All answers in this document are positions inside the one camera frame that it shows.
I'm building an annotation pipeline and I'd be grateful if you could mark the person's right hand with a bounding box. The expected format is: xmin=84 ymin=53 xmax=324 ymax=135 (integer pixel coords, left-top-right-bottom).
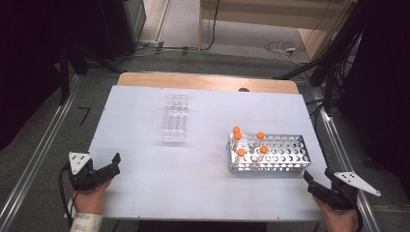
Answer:
xmin=313 ymin=196 xmax=358 ymax=232

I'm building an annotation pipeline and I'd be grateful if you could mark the clear plastic test tube rack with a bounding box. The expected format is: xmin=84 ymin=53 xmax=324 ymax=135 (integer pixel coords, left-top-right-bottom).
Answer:
xmin=160 ymin=93 xmax=190 ymax=145

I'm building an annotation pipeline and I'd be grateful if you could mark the person's left hand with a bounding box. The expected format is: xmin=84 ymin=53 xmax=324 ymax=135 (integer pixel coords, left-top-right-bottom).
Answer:
xmin=71 ymin=180 xmax=112 ymax=215

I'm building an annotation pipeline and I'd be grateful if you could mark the aluminium rail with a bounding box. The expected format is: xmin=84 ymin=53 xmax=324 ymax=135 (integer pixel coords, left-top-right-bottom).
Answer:
xmin=317 ymin=105 xmax=381 ymax=232
xmin=0 ymin=74 xmax=81 ymax=232

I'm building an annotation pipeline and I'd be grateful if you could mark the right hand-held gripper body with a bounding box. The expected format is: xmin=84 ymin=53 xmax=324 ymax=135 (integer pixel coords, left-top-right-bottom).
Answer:
xmin=323 ymin=171 xmax=382 ymax=211

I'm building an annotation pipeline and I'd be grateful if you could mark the light wooden furniture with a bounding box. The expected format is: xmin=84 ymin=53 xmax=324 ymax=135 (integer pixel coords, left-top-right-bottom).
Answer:
xmin=198 ymin=0 xmax=357 ymax=61

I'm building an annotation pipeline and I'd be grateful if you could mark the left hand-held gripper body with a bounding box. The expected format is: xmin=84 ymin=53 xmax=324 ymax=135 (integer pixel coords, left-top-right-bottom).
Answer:
xmin=68 ymin=152 xmax=104 ymax=191

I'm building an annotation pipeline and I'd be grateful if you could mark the grey power strip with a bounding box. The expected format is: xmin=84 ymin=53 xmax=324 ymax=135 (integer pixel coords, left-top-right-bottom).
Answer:
xmin=137 ymin=40 xmax=165 ymax=49

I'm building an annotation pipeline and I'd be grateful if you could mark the metal test tube rack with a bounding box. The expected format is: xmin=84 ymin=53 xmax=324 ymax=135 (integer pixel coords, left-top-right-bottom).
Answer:
xmin=226 ymin=132 xmax=312 ymax=173

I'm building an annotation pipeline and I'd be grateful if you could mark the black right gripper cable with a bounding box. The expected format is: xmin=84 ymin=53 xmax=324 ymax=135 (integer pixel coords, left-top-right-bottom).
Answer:
xmin=355 ymin=207 xmax=364 ymax=232

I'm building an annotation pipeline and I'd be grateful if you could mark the white floor cable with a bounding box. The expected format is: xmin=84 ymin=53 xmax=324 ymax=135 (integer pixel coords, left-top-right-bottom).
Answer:
xmin=264 ymin=40 xmax=300 ymax=62

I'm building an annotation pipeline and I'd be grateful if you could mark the wooden table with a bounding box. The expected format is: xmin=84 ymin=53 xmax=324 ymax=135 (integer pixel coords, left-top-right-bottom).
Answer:
xmin=116 ymin=72 xmax=300 ymax=95

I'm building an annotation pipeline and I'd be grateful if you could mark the black floor cable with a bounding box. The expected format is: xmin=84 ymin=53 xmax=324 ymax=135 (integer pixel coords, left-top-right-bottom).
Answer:
xmin=204 ymin=0 xmax=221 ymax=52

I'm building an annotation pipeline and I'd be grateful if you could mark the black metal stand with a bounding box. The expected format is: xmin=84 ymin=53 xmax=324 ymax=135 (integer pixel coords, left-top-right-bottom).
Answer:
xmin=274 ymin=0 xmax=366 ymax=109
xmin=58 ymin=42 xmax=124 ymax=105

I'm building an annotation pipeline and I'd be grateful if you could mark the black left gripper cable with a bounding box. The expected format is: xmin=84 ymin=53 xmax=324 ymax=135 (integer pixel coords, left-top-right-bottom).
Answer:
xmin=58 ymin=161 xmax=78 ymax=226

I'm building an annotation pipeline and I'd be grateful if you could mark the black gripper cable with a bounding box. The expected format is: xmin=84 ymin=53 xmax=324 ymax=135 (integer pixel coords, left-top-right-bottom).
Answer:
xmin=58 ymin=161 xmax=78 ymax=226
xmin=355 ymin=207 xmax=364 ymax=232

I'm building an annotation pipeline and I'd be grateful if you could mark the black cabinet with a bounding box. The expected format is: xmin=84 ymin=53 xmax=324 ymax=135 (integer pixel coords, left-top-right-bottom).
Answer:
xmin=96 ymin=0 xmax=147 ymax=61

